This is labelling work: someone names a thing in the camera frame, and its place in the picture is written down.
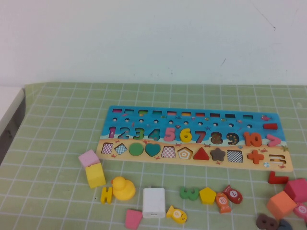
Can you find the yellow number six piece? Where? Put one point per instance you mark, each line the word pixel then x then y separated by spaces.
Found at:
pixel 185 137

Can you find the pink number five piece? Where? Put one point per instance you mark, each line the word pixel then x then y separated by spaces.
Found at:
pixel 170 137

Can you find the teal heart piece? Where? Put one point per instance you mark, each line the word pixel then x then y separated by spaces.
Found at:
pixel 152 149

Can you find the green circle piece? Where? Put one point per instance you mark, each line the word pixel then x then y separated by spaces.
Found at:
pixel 136 149

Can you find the red triangle piece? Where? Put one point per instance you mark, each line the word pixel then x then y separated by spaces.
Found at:
pixel 201 155

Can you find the brown star piece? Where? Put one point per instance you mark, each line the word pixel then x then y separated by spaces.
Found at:
pixel 217 154

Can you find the green number three piece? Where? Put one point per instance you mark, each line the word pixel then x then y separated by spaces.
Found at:
pixel 183 193

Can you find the colourful wooden puzzle board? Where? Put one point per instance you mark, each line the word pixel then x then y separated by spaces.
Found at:
pixel 239 119

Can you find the yellow letter H piece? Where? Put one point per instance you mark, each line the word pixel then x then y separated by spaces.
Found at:
pixel 103 195

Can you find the orange number ten piece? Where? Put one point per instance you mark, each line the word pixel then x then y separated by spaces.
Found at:
pixel 247 139

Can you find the yellow pentagon piece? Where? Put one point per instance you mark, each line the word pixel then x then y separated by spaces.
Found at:
pixel 207 196

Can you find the yellow fish piece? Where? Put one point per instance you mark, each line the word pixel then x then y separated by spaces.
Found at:
pixel 177 214

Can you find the pink trapezoid piece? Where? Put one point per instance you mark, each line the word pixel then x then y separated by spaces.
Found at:
pixel 133 219

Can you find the orange plus sign piece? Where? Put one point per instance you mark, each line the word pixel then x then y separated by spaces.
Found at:
pixel 255 157

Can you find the orange fish piece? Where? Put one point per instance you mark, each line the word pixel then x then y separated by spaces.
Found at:
pixel 223 202

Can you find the red fish piece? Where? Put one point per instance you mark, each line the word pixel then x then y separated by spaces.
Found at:
pixel 233 194

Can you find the red minus sign piece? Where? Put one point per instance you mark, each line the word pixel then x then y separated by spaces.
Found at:
pixel 270 126

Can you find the pink greater-than sign piece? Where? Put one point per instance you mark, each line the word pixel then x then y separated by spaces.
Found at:
pixel 275 140

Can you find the red angle sign piece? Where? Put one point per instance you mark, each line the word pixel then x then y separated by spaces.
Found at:
pixel 272 180

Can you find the brown number eight piece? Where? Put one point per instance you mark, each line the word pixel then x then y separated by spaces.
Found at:
pixel 261 221

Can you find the dark blue number piece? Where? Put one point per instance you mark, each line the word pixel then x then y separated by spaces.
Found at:
pixel 285 225

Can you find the pink fish piece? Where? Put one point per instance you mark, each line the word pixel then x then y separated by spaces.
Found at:
pixel 301 210

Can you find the light pink cube block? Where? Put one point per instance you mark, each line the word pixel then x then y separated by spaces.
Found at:
pixel 88 158

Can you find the yellow rubber duck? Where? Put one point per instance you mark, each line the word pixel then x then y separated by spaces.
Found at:
pixel 124 191

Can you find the yellow cube block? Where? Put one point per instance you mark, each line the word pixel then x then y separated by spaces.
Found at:
pixel 95 176

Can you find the white power adapter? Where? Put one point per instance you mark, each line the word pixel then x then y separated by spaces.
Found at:
pixel 154 202

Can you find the green checkered tablecloth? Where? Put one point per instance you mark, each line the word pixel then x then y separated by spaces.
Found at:
pixel 57 134

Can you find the orange cube block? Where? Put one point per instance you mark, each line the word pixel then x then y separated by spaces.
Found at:
pixel 280 204

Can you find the magenta cube block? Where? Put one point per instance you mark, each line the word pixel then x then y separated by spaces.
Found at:
pixel 297 190

